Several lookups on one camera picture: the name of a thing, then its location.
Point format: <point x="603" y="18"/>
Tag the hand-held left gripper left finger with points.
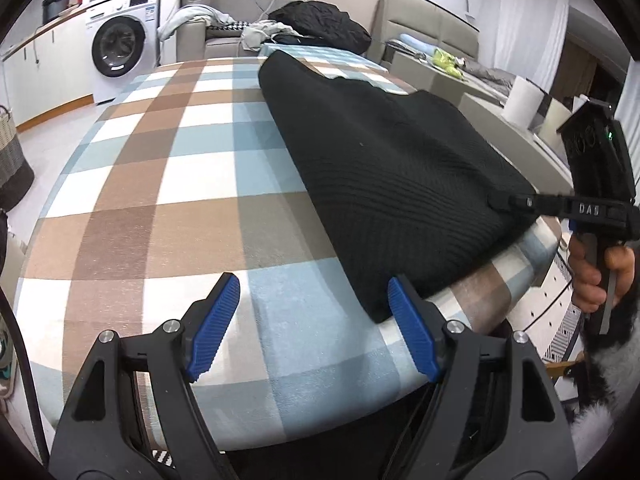
<point x="215" y="325"/>

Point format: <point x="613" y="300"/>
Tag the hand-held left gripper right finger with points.
<point x="415" y="330"/>

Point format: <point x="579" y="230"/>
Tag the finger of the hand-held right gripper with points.
<point x="530" y="204"/>

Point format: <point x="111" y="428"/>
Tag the black knit garment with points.
<point x="390" y="160"/>

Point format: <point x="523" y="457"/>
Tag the person's right forearm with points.
<point x="620" y="375"/>

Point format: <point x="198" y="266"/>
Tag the heap of light clothes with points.
<point x="265" y="32"/>

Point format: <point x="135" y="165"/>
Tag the person's right hand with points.
<point x="582" y="275"/>

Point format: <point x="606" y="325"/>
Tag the grey side table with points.
<point x="515" y="140"/>

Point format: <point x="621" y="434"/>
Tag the white paper towel roll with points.
<point x="522" y="102"/>

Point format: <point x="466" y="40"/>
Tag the grey bedding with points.
<point x="490" y="77"/>

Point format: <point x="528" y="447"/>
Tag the brown blue checked blanket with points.
<point x="175" y="185"/>

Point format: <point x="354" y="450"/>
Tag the white curtain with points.
<point x="525" y="25"/>

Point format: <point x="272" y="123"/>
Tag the yellow-green cloth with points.
<point x="447" y="62"/>

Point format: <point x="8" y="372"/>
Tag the light blue pillow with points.
<point x="415" y="44"/>

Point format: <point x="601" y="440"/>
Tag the beige bed headboard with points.
<point x="430" y="22"/>

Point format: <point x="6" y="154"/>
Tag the woven laundry basket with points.
<point x="12" y="160"/>

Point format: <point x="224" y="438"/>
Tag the black puffy jacket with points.
<point x="325" y="25"/>

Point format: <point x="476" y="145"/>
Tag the white washing machine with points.
<point x="120" y="45"/>

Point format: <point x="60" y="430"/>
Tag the grey sofa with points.
<point x="195" y="30"/>

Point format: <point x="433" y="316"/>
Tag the houndstooth cushion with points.
<point x="230" y="23"/>

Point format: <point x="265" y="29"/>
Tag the wooden countertop cabinet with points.
<point x="45" y="70"/>

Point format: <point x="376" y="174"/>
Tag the white blue cloth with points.
<point x="190" y="17"/>

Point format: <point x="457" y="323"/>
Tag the black pot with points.
<point x="55" y="7"/>

